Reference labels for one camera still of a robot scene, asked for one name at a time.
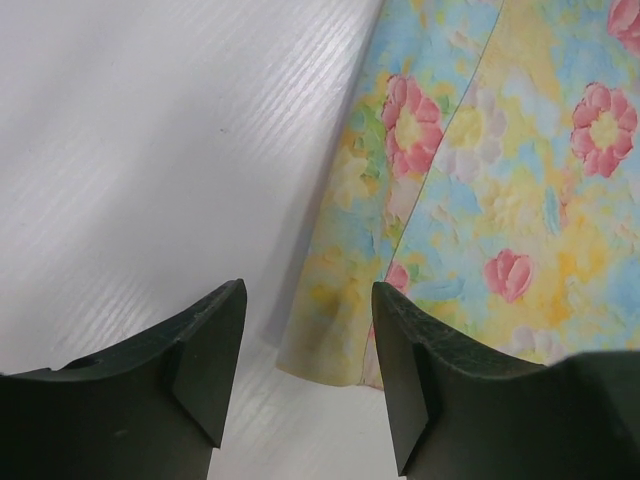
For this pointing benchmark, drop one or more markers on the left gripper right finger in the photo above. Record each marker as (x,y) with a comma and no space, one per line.
(459,409)

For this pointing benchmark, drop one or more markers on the floral pastel skirt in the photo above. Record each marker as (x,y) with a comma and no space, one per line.
(489,170)

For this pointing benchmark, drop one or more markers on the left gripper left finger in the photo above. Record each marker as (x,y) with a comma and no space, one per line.
(153,406)

